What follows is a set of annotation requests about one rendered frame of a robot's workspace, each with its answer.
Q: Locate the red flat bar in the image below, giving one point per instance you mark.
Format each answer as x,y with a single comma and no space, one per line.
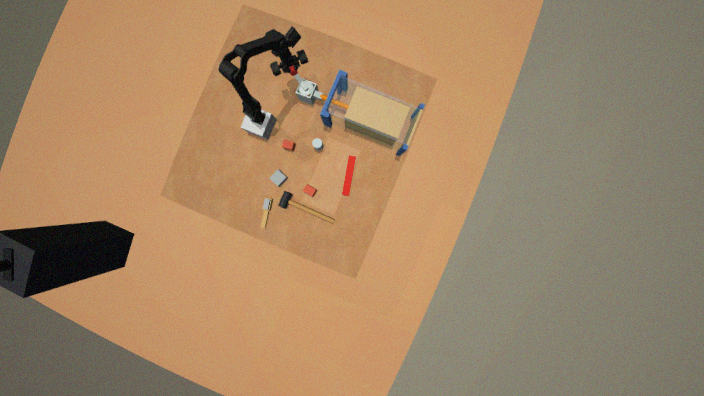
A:
348,176

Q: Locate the red cube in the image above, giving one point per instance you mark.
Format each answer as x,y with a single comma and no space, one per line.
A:
289,145
309,190

